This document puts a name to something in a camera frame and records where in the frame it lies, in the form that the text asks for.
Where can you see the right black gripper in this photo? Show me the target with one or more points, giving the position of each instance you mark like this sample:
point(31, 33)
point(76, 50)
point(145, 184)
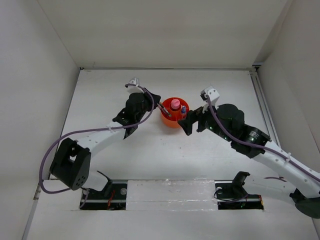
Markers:
point(192, 116)

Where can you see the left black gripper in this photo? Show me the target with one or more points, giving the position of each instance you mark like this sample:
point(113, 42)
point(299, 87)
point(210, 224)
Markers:
point(147, 96)

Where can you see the clear blue spray bottle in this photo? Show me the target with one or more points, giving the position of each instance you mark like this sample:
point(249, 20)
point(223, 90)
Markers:
point(183, 111)

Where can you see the orange capped red pen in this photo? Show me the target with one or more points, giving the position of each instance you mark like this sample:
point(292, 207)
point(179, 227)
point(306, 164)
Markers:
point(163, 109)

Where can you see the pink capped glue bottle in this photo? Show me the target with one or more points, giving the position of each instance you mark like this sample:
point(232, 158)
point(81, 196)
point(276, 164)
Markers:
point(175, 104)

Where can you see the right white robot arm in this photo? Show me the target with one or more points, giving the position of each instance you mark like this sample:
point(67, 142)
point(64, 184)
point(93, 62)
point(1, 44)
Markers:
point(295, 184)

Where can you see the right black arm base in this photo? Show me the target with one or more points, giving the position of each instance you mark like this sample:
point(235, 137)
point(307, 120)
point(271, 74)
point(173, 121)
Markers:
point(230, 194)

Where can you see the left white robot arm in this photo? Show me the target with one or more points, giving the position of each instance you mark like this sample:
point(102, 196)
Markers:
point(72, 161)

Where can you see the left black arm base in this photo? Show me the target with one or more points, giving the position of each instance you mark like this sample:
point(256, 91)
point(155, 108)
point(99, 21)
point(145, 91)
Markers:
point(113, 197)

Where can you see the orange round divided container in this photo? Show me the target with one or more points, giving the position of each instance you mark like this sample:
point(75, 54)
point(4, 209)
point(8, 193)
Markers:
point(172, 122)

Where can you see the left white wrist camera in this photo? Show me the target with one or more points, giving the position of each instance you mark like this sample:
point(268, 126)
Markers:
point(133, 83)

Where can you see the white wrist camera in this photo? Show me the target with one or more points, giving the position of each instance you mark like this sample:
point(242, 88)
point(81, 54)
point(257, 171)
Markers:
point(209, 94)
point(133, 83)

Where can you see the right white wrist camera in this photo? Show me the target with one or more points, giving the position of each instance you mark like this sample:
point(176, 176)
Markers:
point(209, 94)

